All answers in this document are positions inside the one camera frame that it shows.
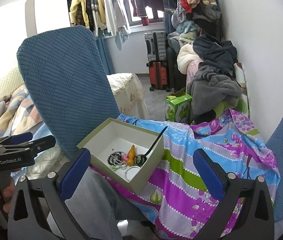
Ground black coil hair tie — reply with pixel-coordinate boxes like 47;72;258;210
107;151;126;167

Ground silver bead chain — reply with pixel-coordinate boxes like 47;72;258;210
109;158;128;172

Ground silver bangle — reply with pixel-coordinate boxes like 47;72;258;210
125;166;141;182

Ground orange gourd ornament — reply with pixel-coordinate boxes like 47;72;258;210
126;145;136;166

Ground patchwork quilt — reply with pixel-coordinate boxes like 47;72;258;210
0;67;44;140

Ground colourful floral cloth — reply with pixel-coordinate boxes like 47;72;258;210
81;109;280;239

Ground white cardboard box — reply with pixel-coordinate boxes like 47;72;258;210
77;118;164;194

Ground cream lace covered table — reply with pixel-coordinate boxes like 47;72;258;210
107;73;150;120

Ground green cardboard box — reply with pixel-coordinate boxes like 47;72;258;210
164;93;192;124

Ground grey fleece garment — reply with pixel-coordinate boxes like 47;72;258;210
187;65;242;121

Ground red suitcase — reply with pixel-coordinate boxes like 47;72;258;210
146;61;170;92

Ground dark blue garment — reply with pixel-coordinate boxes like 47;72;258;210
193;34;238;75

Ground grey black suitcase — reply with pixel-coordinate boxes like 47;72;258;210
144;31;167;62

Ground cream fluffy garment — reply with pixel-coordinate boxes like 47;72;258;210
177;43;203;74

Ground hanging clothes on rail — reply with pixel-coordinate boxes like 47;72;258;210
69;0;219;51

